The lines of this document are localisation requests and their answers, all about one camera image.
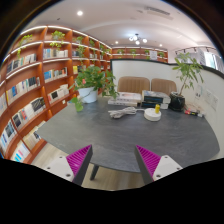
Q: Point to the wooden bookshelf with books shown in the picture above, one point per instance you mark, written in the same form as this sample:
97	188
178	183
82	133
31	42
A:
36	81

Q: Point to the round grey table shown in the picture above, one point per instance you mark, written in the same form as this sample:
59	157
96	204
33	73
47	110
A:
185	138

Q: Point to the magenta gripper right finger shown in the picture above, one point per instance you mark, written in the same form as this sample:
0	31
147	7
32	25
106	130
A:
154	167

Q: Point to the white pot leafy plant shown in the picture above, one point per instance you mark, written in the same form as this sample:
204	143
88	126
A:
92	77

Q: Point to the right beige chair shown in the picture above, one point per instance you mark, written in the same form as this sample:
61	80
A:
163	85

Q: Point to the white book stack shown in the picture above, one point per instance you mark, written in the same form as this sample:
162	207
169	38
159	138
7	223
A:
126	99

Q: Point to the red and black pens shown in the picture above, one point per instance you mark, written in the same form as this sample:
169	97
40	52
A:
188	112

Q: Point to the beige chair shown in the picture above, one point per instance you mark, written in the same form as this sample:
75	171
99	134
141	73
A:
133	84
163	85

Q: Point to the left beige chair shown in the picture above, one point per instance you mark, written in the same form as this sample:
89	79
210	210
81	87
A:
133	84

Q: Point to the black pot tall plant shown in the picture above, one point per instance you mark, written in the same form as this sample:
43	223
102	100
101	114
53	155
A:
189	71

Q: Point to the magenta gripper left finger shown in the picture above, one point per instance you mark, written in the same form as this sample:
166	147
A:
72	167

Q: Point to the ceiling spotlight cluster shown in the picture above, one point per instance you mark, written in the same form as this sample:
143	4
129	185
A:
137	39

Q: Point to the dark book stack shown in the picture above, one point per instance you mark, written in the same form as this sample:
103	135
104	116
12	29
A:
151	98

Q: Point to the small yellow device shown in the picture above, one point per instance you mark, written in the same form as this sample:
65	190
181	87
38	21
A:
157	108

